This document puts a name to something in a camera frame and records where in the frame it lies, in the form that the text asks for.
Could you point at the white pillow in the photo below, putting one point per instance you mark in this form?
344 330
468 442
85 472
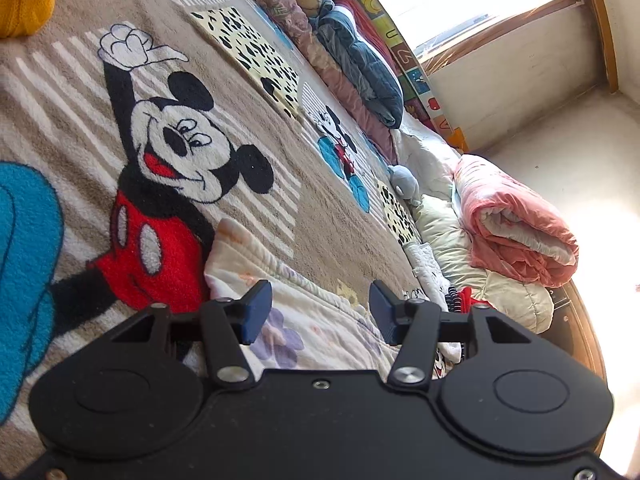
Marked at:
425 150

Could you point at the blue folded quilt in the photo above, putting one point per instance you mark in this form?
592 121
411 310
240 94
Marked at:
365 70

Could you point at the pink rolled quilt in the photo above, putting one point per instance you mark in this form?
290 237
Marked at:
515 230

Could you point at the mauve floral pillow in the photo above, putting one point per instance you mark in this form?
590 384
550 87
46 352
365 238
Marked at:
280 5

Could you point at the colourful letter headboard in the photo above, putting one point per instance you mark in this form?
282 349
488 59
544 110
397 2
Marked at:
405 55

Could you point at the white quilted garment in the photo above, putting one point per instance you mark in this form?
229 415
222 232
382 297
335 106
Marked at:
425 270

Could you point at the cream quilt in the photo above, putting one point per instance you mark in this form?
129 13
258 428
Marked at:
505 295

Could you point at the wooden bed frame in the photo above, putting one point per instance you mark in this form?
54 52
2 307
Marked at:
575 330

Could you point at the cream floral pajama garment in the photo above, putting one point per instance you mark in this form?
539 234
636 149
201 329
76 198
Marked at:
310 305

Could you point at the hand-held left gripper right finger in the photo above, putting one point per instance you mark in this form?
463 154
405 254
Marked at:
382 315

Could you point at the grey plush toy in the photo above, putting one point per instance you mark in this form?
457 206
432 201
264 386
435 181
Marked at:
404 182

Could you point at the printed cartoon blanket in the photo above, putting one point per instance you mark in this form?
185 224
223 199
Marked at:
75 125

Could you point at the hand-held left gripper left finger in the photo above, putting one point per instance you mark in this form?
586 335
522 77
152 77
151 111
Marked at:
256 310

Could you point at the yellow folded sweater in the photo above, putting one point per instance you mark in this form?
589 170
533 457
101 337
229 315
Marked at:
25 10

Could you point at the red and striped garment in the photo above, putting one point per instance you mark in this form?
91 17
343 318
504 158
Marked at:
467 297

